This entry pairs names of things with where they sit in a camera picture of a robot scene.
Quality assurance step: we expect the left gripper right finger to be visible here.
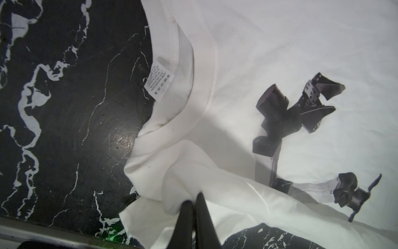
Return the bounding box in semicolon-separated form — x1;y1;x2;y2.
194;193;222;249

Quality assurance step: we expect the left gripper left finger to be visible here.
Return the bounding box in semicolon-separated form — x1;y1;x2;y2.
167;201;194;249

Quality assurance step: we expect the white printed t-shirt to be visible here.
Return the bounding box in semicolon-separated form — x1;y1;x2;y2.
119;1;398;249

